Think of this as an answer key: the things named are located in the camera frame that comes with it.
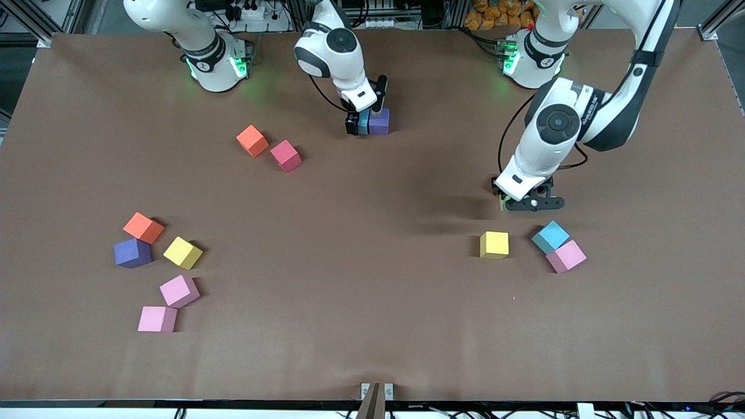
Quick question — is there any dark pink foam block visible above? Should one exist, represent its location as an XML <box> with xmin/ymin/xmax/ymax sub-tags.
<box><xmin>269</xmin><ymin>140</ymin><xmax>303</xmax><ymax>173</ymax></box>

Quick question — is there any orange foam block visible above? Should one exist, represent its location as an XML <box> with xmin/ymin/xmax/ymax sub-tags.
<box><xmin>236</xmin><ymin>125</ymin><xmax>270</xmax><ymax>159</ymax></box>
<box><xmin>123</xmin><ymin>212</ymin><xmax>165</xmax><ymax>245</ymax></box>

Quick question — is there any yellow foam block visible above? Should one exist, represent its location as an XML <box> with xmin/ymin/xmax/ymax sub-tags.
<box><xmin>163</xmin><ymin>236</ymin><xmax>204</xmax><ymax>271</ymax></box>
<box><xmin>480</xmin><ymin>231</ymin><xmax>510</xmax><ymax>260</ymax></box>

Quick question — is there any light pink foam block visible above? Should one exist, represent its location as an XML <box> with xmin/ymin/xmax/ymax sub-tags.
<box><xmin>545</xmin><ymin>239</ymin><xmax>587</xmax><ymax>274</ymax></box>
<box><xmin>159</xmin><ymin>275</ymin><xmax>201</xmax><ymax>309</ymax></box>
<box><xmin>137</xmin><ymin>306</ymin><xmax>178</xmax><ymax>333</ymax></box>

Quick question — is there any white power strip with plugs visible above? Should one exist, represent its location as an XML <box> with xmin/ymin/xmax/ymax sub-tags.
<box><xmin>224</xmin><ymin>0</ymin><xmax>292</xmax><ymax>33</ymax></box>

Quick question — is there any bag of orange fruit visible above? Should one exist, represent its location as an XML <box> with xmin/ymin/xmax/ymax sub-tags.
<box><xmin>464</xmin><ymin>0</ymin><xmax>536</xmax><ymax>31</ymax></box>

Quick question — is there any brown wooden strut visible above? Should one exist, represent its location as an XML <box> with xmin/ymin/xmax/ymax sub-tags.
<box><xmin>355</xmin><ymin>383</ymin><xmax>386</xmax><ymax>419</ymax></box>

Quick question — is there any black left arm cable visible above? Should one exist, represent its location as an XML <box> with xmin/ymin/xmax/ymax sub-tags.
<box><xmin>496</xmin><ymin>96</ymin><xmax>590</xmax><ymax>177</ymax></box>

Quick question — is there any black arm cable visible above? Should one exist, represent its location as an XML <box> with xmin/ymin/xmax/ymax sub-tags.
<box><xmin>496</xmin><ymin>96</ymin><xmax>590</xmax><ymax>177</ymax></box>
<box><xmin>308</xmin><ymin>76</ymin><xmax>350</xmax><ymax>113</ymax></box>

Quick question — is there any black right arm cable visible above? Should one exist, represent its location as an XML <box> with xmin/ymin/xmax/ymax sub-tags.
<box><xmin>308</xmin><ymin>76</ymin><xmax>350</xmax><ymax>113</ymax></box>

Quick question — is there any metal table edge bracket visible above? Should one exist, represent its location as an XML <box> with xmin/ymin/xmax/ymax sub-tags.
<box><xmin>361</xmin><ymin>383</ymin><xmax>394</xmax><ymax>402</ymax></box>

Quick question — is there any aluminium frame post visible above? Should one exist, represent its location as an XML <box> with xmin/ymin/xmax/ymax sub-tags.
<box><xmin>0</xmin><ymin>0</ymin><xmax>82</xmax><ymax>48</ymax></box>
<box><xmin>698</xmin><ymin>0</ymin><xmax>745</xmax><ymax>41</ymax></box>

